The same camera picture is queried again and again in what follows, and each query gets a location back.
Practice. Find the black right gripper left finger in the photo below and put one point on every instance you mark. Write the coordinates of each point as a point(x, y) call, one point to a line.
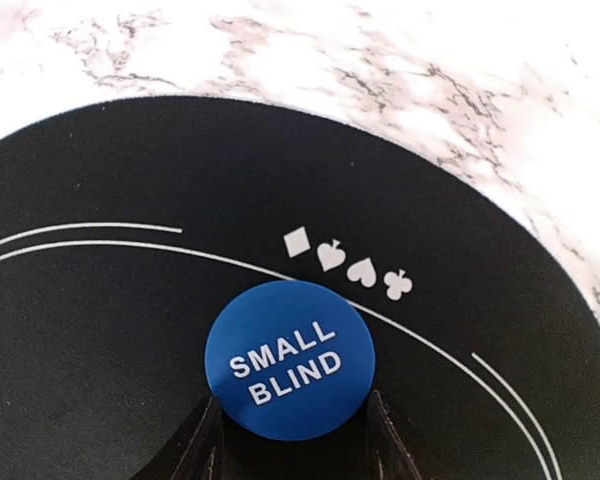
point(195, 451)

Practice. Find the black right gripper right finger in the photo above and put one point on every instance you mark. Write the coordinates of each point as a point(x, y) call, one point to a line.
point(395, 454)

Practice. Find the round black poker mat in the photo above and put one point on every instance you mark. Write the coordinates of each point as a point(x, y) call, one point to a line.
point(210, 289)

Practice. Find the blue small blind button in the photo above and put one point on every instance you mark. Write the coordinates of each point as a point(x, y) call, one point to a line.
point(290, 360)

